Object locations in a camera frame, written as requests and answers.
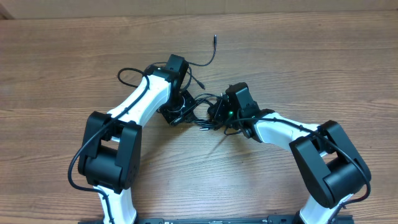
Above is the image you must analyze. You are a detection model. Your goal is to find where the black USB cable bundle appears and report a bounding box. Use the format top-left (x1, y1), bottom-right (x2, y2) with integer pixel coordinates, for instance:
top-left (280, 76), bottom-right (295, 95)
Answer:
top-left (183, 92), bottom-right (231, 131)

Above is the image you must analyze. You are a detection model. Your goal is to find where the thin black braided cable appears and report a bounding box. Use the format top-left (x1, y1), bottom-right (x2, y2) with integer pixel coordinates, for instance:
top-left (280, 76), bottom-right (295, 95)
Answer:
top-left (144, 34), bottom-right (218, 92)

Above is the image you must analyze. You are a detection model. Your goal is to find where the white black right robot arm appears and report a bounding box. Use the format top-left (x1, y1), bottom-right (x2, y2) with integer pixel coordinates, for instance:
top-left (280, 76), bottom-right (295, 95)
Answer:
top-left (208, 83), bottom-right (371, 223)

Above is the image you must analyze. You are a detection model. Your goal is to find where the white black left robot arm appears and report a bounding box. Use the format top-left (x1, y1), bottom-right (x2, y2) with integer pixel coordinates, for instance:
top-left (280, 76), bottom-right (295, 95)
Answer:
top-left (67, 54), bottom-right (189, 223)

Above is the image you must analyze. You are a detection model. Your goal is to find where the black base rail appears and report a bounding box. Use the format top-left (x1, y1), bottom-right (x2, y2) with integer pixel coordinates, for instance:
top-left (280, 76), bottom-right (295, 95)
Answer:
top-left (77, 214), bottom-right (354, 224)

